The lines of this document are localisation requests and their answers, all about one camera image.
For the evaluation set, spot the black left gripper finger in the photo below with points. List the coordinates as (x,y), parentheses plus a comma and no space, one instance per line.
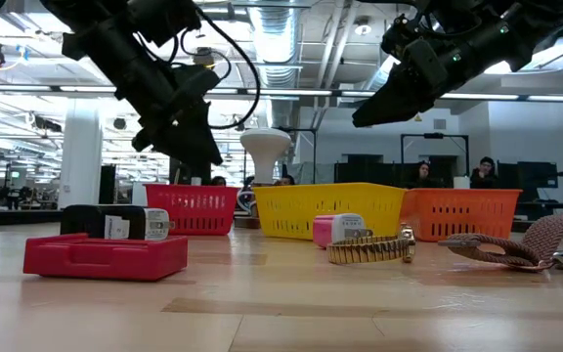
(191,144)
(143,142)

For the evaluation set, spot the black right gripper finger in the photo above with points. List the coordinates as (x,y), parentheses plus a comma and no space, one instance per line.
(381,98)
(408,105)

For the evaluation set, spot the black charger with white label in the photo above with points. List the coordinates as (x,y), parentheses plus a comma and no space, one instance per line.
(86,220)

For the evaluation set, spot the red plastic tray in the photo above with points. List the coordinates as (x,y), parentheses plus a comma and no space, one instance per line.
(105,259)

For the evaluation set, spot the maroon braided watch band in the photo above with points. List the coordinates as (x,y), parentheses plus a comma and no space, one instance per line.
(545,239)

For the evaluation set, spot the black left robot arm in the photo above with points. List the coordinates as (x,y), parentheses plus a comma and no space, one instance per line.
(115,54)

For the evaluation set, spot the black monitor on arm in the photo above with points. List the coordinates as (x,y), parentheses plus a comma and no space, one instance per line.
(531,173)

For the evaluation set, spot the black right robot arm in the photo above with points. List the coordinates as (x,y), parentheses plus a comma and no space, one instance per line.
(516,29)

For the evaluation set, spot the black monitor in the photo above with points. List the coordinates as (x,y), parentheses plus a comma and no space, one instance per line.
(198,173)

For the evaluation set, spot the person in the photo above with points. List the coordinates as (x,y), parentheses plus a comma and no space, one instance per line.
(422,175)
(285,180)
(219,181)
(483,176)

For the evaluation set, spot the black tall speaker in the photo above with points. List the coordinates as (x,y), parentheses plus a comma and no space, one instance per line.
(107,183)

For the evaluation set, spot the red plastic basket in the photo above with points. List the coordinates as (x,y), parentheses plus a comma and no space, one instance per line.
(193,205)

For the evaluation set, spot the white pillar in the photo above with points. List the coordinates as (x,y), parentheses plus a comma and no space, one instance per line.
(81,151)

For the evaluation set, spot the white mushroom-shaped lamp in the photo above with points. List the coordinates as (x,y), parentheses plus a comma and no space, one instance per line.
(266,146)

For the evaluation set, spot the white box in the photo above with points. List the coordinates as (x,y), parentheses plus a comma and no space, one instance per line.
(461,182)

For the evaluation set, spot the orange plastic basket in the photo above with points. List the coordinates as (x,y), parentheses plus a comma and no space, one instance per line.
(472,210)

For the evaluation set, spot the long ceiling light bar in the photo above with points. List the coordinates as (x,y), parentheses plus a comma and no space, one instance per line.
(27,89)

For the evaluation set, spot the yellow plastic basket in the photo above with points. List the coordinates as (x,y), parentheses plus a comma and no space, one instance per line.
(311,205)

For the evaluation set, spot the pink and white charger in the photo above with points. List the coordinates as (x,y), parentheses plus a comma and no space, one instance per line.
(335,230)

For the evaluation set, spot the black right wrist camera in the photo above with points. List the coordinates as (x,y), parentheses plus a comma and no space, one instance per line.
(433,61)

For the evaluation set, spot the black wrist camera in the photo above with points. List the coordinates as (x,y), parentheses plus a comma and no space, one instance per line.
(169,19)
(433,61)

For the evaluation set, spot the silver slanted air duct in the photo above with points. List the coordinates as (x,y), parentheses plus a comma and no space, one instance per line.
(384,73)

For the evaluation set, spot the black metal frame stand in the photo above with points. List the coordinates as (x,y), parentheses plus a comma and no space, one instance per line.
(434,136)

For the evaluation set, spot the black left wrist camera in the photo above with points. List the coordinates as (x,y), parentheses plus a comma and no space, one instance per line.
(169,19)

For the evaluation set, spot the silver corrugated air duct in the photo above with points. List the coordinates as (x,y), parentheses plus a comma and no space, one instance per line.
(274,39)

